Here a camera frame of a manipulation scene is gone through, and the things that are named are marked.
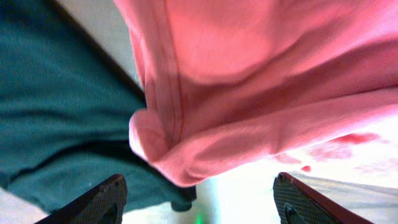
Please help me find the red orange t-shirt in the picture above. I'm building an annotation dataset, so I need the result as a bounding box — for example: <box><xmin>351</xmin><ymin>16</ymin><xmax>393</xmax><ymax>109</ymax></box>
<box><xmin>116</xmin><ymin>0</ymin><xmax>397</xmax><ymax>187</ymax></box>

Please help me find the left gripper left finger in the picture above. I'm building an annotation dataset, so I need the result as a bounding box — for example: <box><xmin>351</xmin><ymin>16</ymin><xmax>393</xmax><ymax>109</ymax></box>
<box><xmin>35</xmin><ymin>174</ymin><xmax>127</xmax><ymax>224</ymax></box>

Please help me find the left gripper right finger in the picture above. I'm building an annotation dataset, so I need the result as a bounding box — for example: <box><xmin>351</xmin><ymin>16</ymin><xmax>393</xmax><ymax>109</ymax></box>
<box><xmin>273</xmin><ymin>172</ymin><xmax>372</xmax><ymax>224</ymax></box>

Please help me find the black t-shirt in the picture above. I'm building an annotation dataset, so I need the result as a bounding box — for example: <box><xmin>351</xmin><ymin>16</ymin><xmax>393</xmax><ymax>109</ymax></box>
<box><xmin>1</xmin><ymin>0</ymin><xmax>196</xmax><ymax>213</ymax></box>

